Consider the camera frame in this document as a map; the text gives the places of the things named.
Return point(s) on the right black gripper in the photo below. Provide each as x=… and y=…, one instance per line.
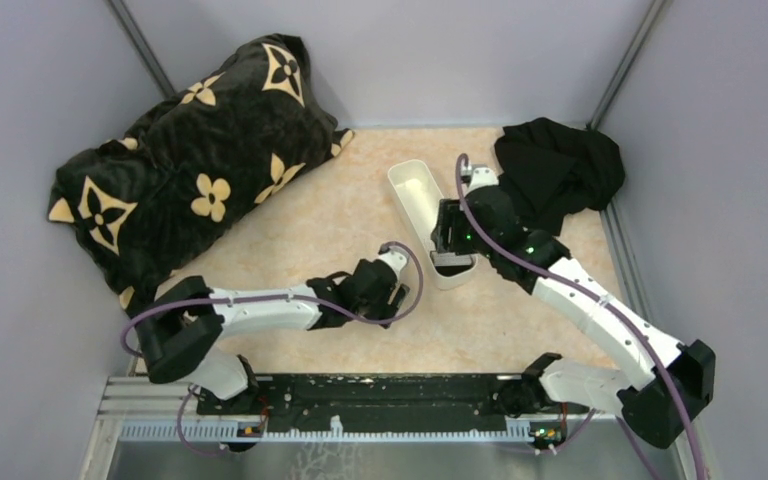
x=447, y=234

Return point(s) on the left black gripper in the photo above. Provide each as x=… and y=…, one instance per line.
x=388, y=291

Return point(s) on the white oblong plastic tray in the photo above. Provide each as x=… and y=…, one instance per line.
x=417, y=195

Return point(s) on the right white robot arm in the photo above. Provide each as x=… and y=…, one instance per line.
x=653, y=369

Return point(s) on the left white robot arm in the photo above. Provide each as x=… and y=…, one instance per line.
x=178, y=335

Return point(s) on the crumpled black cloth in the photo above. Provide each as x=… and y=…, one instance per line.
x=550, y=171

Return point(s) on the black floral patterned pillow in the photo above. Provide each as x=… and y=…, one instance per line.
x=147, y=203

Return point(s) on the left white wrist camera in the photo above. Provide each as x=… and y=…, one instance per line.
x=395, y=257

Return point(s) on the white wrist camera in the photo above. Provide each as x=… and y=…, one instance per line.
x=395, y=257
x=475, y=177

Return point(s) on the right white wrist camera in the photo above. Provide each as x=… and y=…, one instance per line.
x=475, y=177

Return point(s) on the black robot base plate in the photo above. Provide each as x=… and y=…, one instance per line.
x=414, y=403

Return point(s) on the aluminium frame rail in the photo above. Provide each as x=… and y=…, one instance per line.
x=150, y=412

